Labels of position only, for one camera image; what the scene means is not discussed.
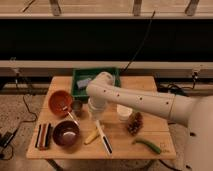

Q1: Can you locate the white dish brush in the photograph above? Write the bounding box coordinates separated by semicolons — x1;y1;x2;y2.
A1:
95;120;112;155

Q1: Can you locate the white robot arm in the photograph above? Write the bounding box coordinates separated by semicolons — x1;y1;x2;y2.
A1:
86;72;213;171

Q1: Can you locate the small metal cup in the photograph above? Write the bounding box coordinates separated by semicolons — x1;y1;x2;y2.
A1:
71;100;83;117

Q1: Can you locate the white round container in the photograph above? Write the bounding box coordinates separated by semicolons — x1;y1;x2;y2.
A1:
117;105;133;121

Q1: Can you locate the grey sponge block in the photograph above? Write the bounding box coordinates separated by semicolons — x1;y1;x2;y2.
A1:
77;78;91;89

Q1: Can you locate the orange bowl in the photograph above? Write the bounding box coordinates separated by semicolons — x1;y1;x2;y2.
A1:
48;90;73;118

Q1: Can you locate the purple grape bunch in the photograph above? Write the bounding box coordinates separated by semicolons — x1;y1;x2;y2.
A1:
126;112;143;136

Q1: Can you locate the green plastic tray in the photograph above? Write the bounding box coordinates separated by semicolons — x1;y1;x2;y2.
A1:
71;67;121;101

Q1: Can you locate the dark purple bowl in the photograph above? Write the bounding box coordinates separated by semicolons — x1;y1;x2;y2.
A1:
53;120;80;147

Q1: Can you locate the green cucumber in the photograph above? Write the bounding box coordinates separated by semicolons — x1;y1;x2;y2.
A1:
132;138;162;154

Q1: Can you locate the black power adapter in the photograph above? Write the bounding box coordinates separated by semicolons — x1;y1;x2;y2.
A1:
0;132;15;148

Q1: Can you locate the black floor cable left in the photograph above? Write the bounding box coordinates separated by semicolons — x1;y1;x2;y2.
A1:
0;73;39;161

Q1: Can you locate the black cable on pole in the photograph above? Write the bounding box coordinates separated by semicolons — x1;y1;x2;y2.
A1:
119;10;157;76

